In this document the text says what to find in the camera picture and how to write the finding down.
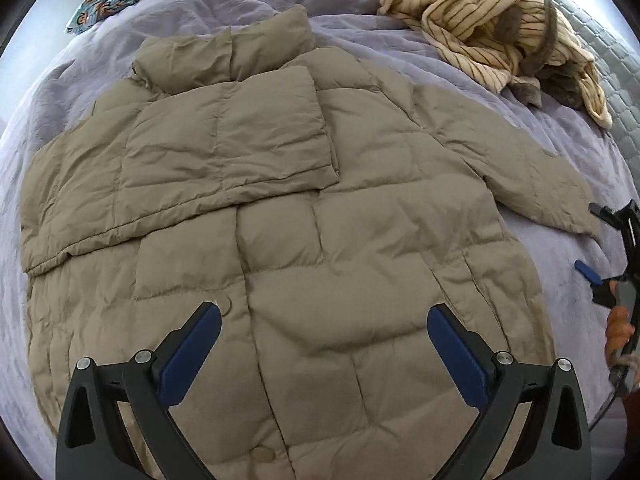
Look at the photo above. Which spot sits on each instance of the blue cartoon print cloth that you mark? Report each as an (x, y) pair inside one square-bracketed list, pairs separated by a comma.
[(102, 2)]

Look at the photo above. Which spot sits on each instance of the beige striped garment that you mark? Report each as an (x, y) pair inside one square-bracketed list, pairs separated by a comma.
[(470, 30)]

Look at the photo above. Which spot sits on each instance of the purple textured blanket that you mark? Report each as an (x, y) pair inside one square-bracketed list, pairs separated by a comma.
[(65, 125)]

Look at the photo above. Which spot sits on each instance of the person's right hand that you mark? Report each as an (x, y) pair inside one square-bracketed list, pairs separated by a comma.
[(617, 332)]

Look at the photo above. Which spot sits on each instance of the grey-brown fleece cloth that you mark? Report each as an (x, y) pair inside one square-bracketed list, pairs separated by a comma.
[(560, 77)]

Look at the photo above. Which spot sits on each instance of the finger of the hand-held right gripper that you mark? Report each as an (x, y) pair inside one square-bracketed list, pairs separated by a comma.
[(590, 272), (617, 217)]

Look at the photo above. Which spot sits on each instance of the khaki puffer jacket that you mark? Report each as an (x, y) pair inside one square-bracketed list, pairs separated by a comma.
[(310, 240)]

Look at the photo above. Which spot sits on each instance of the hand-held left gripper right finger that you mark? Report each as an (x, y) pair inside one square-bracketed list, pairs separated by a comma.
[(460, 355)]

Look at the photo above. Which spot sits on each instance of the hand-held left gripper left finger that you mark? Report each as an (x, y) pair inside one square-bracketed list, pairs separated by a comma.
[(187, 355)]

